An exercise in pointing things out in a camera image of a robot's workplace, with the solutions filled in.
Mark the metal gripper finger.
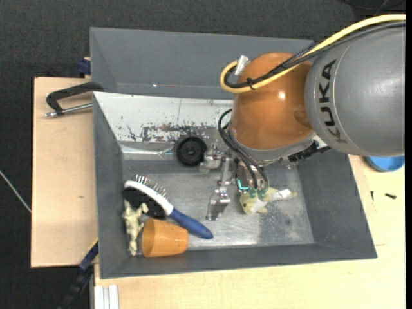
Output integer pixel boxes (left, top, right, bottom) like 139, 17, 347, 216
205, 187, 232, 222
198, 142, 227, 175

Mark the black round disc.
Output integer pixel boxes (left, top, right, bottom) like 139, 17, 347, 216
174, 135, 208, 167

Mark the pale yellow soft toy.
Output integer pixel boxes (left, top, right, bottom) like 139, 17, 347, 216
239, 186, 299, 216

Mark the blue and white hairbrush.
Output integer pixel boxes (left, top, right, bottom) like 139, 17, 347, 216
122, 174, 214, 240

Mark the orange cup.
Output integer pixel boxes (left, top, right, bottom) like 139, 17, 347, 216
141, 218, 190, 258

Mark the cream toy figure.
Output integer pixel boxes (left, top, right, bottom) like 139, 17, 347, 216
121, 200, 150, 257

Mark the grey metal bin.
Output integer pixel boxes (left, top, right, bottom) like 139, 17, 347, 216
89, 26, 378, 279

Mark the light blue round object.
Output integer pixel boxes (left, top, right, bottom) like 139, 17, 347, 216
363, 155, 406, 173

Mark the pale wood board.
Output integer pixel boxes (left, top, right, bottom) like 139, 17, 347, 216
30, 77, 99, 268

